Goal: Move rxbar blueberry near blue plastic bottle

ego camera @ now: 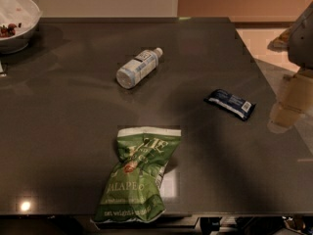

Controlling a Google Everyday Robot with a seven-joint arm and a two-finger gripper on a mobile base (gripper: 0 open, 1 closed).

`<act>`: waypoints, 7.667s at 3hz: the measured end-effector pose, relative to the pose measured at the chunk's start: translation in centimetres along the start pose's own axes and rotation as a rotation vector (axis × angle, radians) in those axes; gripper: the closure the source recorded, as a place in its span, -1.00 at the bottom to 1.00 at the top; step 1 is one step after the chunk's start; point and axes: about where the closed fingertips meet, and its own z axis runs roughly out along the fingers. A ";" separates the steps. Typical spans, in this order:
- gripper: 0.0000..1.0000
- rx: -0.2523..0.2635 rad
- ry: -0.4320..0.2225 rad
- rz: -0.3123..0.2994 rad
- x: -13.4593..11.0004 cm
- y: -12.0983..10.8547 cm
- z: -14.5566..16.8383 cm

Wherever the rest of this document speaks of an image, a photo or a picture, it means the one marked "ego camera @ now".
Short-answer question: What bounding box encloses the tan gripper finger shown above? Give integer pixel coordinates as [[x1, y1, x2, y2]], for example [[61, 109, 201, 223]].
[[268, 68, 313, 134]]

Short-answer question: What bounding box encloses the dark blue rxbar wrapper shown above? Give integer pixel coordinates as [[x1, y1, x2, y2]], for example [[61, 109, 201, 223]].
[[203, 89, 255, 120]]

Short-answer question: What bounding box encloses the blue plastic water bottle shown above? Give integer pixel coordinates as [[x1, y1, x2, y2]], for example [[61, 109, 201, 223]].
[[116, 48, 163, 89]]

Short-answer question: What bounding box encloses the green jalapeno chip bag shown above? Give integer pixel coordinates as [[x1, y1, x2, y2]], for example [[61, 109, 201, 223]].
[[93, 126, 181, 225]]

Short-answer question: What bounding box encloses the white bowl with food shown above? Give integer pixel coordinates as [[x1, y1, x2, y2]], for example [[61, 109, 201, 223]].
[[0, 0, 42, 54]]

